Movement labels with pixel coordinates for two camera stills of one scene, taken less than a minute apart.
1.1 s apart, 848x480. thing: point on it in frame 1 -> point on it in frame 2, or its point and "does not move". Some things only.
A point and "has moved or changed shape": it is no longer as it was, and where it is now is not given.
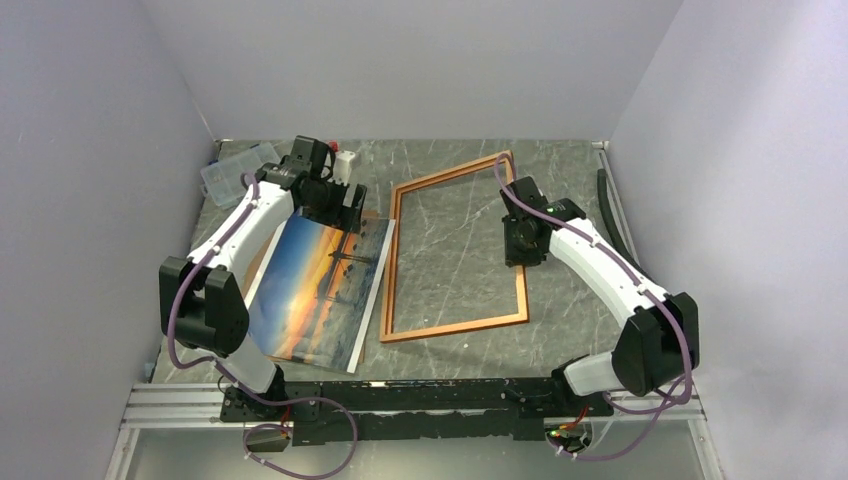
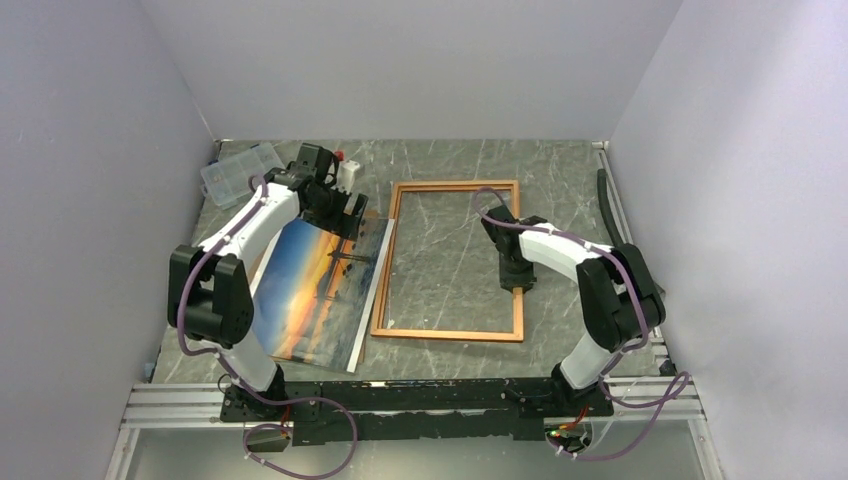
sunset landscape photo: [313, 299] does not move
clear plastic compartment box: [223, 180] does not move
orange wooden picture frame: [426, 180] has moved or changed shape
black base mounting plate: [413, 411] does not move
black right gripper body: [517, 252] -> [514, 272]
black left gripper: [341, 215] does not move
